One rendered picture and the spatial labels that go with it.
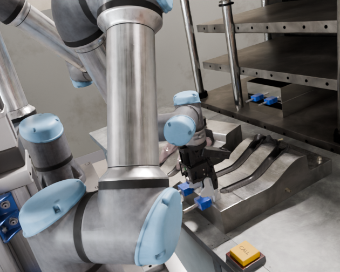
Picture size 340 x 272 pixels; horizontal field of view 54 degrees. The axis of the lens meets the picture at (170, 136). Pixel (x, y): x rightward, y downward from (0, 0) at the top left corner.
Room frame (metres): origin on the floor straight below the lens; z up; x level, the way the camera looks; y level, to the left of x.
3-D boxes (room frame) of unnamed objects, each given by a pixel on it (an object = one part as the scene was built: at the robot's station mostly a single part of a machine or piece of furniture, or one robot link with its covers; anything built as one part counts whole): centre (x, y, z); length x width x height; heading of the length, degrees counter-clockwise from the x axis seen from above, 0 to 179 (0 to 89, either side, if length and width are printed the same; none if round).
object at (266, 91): (1.89, -0.79, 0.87); 0.50 x 0.27 x 0.17; 114
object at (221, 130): (1.37, -0.06, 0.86); 0.50 x 0.26 x 0.11; 131
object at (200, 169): (0.93, -0.06, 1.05); 0.09 x 0.08 x 0.12; 113
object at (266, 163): (1.08, -0.26, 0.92); 0.35 x 0.16 x 0.09; 114
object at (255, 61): (1.99, -0.89, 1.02); 1.10 x 0.74 x 0.05; 24
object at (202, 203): (0.92, -0.05, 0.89); 0.13 x 0.05 x 0.05; 114
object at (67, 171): (0.97, 0.37, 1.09); 0.15 x 0.15 x 0.10
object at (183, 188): (1.02, -0.01, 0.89); 0.13 x 0.05 x 0.05; 114
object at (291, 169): (1.07, -0.28, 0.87); 0.50 x 0.26 x 0.14; 114
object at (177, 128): (0.84, -0.02, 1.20); 0.11 x 0.11 x 0.08; 71
